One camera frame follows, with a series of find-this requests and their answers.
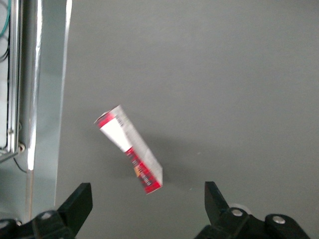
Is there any thin black cable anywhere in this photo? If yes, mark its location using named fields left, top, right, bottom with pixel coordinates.
left=12, top=156, right=28, bottom=174

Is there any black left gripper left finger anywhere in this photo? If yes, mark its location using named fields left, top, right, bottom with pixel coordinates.
left=0, top=183, right=93, bottom=239

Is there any red cookie box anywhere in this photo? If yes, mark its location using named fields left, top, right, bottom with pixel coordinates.
left=94, top=104, right=164, bottom=195

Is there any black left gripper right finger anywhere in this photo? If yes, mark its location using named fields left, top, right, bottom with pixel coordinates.
left=193, top=181, right=311, bottom=239

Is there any aluminium profile frame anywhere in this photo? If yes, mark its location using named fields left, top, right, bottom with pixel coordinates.
left=6, top=0, right=25, bottom=162

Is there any green cable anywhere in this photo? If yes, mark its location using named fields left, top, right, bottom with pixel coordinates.
left=0, top=0, right=12, bottom=42

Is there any silver metal edge strip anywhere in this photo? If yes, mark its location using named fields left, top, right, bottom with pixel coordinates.
left=24, top=0, right=43, bottom=222

